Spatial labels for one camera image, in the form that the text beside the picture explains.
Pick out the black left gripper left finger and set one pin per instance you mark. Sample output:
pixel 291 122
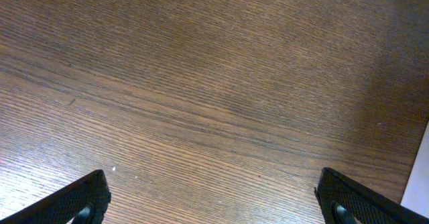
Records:
pixel 85 201

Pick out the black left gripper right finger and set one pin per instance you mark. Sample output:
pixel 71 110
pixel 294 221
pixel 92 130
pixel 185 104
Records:
pixel 344 200

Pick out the white cardboard box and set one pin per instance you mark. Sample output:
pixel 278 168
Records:
pixel 415 197

